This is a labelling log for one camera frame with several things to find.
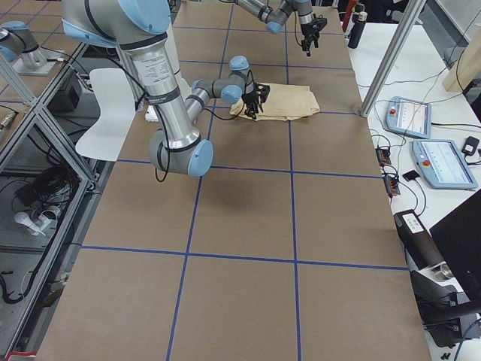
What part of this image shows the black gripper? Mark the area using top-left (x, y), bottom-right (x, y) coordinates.
top-left (301, 21), bottom-right (319, 56)
top-left (242, 84), bottom-right (261, 120)

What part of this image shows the beige long-sleeve printed shirt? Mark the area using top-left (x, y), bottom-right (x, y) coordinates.
top-left (229, 82), bottom-right (322, 123)

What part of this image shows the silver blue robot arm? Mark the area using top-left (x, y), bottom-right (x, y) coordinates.
top-left (233, 0), bottom-right (328, 56)
top-left (62, 1), bottom-right (270, 177)

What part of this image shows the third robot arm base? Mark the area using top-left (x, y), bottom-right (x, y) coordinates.
top-left (1, 20), bottom-right (56, 76)

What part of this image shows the black water bottle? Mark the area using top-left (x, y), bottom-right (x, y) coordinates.
top-left (347, 11), bottom-right (368, 49)

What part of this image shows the far blue teach pendant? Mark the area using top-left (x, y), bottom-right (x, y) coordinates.
top-left (385, 96), bottom-right (431, 139)

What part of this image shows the blue teach pendant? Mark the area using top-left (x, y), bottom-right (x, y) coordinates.
top-left (385, 96), bottom-right (431, 139)
top-left (411, 139), bottom-right (478, 190)

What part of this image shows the white plastic chair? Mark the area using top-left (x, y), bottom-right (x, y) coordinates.
top-left (75, 68), bottom-right (136, 161)

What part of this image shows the near blue teach pendant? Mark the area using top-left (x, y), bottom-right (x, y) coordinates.
top-left (411, 139), bottom-right (478, 190)

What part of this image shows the black monitor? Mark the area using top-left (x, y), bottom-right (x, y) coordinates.
top-left (430, 192), bottom-right (480, 300)

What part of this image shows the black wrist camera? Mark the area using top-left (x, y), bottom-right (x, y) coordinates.
top-left (311, 16), bottom-right (328, 32)
top-left (256, 83), bottom-right (271, 104)

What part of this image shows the aluminium frame post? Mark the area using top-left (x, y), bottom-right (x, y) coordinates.
top-left (359, 0), bottom-right (426, 118)

